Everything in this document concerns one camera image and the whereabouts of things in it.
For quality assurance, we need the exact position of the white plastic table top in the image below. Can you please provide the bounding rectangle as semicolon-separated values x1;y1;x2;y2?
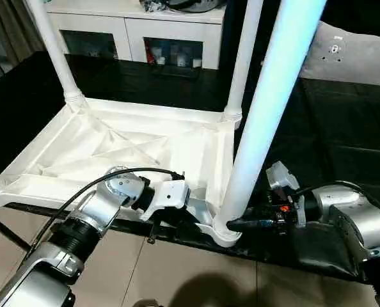
0;95;244;249

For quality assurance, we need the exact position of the black robot body part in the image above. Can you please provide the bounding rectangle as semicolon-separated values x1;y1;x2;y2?
132;299;165;307

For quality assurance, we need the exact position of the black work mat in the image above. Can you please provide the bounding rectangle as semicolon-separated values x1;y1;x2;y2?
0;51;380;282

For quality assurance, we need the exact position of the grey printed pillow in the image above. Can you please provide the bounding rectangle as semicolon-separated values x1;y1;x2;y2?
300;20;380;87

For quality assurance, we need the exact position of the white cabinet with glass doors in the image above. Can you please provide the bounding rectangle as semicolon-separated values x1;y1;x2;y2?
47;0;225;70

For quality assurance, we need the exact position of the black plastic packet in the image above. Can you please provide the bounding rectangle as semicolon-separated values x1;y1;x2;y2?
140;0;170;13

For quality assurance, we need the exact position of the black sofa with gold label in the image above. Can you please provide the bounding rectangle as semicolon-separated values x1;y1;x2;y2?
221;0;380;81

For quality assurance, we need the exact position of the grey window curtain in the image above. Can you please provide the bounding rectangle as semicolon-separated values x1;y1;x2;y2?
0;0;50;87

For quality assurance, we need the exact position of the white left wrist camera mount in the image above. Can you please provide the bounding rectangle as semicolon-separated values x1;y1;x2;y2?
141;179;191;222

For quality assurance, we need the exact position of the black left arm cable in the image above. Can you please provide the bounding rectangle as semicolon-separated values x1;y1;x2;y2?
23;168;186;266

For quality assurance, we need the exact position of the black metal frame bar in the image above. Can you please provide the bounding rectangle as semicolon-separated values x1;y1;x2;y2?
0;210;31;252

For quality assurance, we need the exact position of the grey bag with black strap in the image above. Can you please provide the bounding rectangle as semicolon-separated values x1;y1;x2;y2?
167;0;223;13

